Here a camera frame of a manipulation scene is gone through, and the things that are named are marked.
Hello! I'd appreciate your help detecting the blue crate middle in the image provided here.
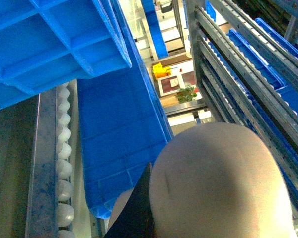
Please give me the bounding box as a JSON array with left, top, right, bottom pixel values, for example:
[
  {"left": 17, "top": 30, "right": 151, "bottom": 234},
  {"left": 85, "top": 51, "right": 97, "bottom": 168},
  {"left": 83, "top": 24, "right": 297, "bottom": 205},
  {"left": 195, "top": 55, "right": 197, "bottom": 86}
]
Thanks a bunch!
[{"left": 77, "top": 0, "right": 173, "bottom": 219}]

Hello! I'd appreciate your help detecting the yellow mop bucket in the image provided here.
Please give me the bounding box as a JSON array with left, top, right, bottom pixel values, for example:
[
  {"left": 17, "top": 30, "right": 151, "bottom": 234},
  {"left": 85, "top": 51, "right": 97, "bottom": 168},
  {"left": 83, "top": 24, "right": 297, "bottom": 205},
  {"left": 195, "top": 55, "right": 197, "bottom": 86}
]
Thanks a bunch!
[{"left": 152, "top": 63, "right": 171, "bottom": 80}]

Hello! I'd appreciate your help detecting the green potted plant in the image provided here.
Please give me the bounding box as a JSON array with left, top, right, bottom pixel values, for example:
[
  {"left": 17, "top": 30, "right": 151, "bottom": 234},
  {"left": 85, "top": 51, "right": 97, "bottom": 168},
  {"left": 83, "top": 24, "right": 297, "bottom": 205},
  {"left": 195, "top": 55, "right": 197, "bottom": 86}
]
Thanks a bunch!
[{"left": 175, "top": 86, "right": 197, "bottom": 103}]

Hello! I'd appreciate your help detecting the blue crate left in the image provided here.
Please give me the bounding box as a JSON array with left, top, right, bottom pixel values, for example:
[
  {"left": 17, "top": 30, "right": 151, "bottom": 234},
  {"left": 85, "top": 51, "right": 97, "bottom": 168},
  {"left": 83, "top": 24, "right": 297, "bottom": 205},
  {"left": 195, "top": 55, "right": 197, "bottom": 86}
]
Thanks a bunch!
[{"left": 0, "top": 0, "right": 132, "bottom": 110}]

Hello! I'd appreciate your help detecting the beige plastic dustpan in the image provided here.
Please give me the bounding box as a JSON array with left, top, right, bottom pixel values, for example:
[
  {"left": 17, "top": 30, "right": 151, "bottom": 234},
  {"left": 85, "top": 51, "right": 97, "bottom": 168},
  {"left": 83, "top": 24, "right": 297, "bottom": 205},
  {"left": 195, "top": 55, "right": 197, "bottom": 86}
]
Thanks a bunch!
[{"left": 111, "top": 122, "right": 296, "bottom": 238}]

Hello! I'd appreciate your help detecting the stainless steel shelf rack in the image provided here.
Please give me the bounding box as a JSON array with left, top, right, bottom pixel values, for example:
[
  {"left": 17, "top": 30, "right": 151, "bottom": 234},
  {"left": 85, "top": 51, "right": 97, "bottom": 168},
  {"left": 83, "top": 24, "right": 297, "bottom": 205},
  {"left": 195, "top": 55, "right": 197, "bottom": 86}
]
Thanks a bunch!
[{"left": 0, "top": 0, "right": 298, "bottom": 238}]

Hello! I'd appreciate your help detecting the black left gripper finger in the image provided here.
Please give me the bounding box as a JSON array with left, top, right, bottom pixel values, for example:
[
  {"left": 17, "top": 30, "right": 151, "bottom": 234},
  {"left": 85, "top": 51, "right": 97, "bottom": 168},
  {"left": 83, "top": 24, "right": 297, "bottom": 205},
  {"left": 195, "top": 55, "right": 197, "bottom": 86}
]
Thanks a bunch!
[{"left": 105, "top": 162, "right": 154, "bottom": 238}]

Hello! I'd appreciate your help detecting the blue crate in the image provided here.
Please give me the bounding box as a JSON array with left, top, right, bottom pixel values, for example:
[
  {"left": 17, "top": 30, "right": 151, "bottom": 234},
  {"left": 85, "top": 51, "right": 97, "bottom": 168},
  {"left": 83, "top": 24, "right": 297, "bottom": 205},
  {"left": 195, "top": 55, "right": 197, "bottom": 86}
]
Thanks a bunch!
[
  {"left": 0, "top": 0, "right": 132, "bottom": 110},
  {"left": 77, "top": 0, "right": 173, "bottom": 219}
]

